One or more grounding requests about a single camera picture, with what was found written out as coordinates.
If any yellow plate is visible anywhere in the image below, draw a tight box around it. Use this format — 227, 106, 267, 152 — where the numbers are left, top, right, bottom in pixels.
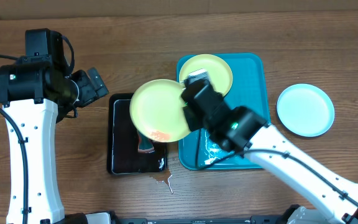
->
129, 79, 190, 142
178, 54, 233, 96

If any light blue plate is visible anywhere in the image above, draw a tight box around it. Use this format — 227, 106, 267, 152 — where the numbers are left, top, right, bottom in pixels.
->
276, 83, 335, 138

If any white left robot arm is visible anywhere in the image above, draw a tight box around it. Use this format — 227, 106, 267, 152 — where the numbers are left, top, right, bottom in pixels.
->
0, 55, 112, 223

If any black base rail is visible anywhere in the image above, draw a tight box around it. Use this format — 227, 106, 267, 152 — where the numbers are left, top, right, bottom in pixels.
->
111, 215, 280, 224

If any black water tray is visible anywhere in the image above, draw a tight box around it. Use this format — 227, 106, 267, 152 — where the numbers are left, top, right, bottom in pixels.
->
107, 93, 168, 175

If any orange green scrub sponge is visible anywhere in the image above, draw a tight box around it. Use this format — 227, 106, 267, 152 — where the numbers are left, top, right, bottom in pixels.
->
137, 131, 155, 154

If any teal serving tray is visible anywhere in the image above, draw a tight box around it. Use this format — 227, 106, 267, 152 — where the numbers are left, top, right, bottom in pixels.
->
178, 53, 270, 170

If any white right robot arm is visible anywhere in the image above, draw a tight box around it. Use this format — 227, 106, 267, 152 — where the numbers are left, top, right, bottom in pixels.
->
181, 78, 358, 223

